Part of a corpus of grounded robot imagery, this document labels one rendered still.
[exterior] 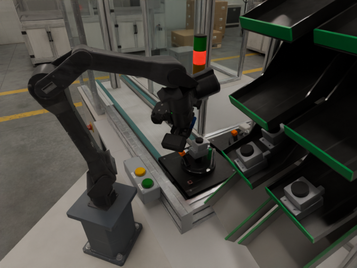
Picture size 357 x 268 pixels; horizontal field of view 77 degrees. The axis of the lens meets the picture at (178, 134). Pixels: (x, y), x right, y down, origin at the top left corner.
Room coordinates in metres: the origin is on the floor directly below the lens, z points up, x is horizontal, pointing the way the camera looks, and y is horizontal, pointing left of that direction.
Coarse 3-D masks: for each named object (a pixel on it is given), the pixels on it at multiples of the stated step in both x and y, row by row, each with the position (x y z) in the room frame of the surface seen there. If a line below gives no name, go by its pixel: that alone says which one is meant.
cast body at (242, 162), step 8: (248, 144) 0.42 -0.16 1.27; (240, 152) 0.41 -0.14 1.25; (248, 152) 0.39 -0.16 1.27; (256, 152) 0.40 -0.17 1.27; (240, 160) 0.41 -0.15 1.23; (248, 160) 0.38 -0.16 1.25; (256, 160) 0.39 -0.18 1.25; (264, 160) 0.40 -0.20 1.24; (240, 168) 0.39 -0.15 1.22; (248, 168) 0.39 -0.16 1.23; (256, 168) 0.39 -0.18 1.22; (264, 168) 0.40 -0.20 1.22; (248, 176) 0.39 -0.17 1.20
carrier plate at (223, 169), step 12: (168, 156) 0.74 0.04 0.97; (180, 156) 0.74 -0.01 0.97; (216, 156) 0.74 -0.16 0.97; (168, 168) 0.66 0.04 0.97; (180, 168) 0.66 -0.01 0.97; (216, 168) 0.66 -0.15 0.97; (228, 168) 0.66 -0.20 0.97; (180, 180) 0.60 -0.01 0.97; (192, 180) 0.60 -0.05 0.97; (204, 180) 0.60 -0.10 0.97; (216, 180) 0.60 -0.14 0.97; (192, 192) 0.54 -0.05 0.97
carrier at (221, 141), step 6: (240, 126) 0.95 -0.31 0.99; (246, 126) 0.94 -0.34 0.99; (228, 132) 0.92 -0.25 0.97; (240, 132) 0.86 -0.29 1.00; (246, 132) 0.81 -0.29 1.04; (210, 138) 0.87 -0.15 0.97; (216, 138) 0.87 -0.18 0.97; (222, 138) 0.87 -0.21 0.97; (228, 138) 0.87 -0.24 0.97; (210, 144) 0.83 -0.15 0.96; (216, 144) 0.82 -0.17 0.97; (222, 144) 0.82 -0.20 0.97; (228, 144) 0.82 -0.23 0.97; (216, 150) 0.80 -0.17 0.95
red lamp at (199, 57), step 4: (196, 52) 0.89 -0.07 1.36; (200, 52) 0.88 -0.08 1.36; (204, 52) 0.89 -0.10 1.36; (196, 56) 0.89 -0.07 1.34; (200, 56) 0.89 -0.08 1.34; (204, 56) 0.89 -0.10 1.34; (196, 60) 0.89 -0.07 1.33; (200, 60) 0.89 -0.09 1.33; (204, 60) 0.89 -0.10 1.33; (200, 64) 0.89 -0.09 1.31
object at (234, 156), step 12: (324, 96) 0.51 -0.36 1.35; (288, 120) 0.52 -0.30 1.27; (252, 132) 0.50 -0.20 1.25; (240, 144) 0.49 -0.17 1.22; (228, 156) 0.47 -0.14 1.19; (276, 156) 0.42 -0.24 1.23; (288, 156) 0.39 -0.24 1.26; (300, 156) 0.40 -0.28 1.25; (276, 168) 0.38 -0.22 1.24; (252, 180) 0.38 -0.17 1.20; (264, 180) 0.37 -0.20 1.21
